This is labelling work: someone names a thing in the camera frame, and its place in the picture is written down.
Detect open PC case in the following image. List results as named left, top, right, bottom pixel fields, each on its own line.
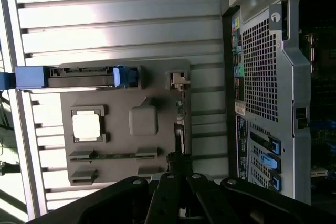
left=222, top=0, right=336, bottom=206

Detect silver CPU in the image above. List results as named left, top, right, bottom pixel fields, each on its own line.
left=72, top=113, right=102, bottom=141

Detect green RAM stick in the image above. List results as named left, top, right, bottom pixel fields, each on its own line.
left=69, top=153, right=158, bottom=161

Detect hard disk in blue caddy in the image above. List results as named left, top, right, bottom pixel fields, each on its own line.
left=0, top=63, right=140, bottom=91

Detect grey parts rack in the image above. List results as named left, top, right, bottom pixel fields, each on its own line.
left=59, top=58, right=192, bottom=187

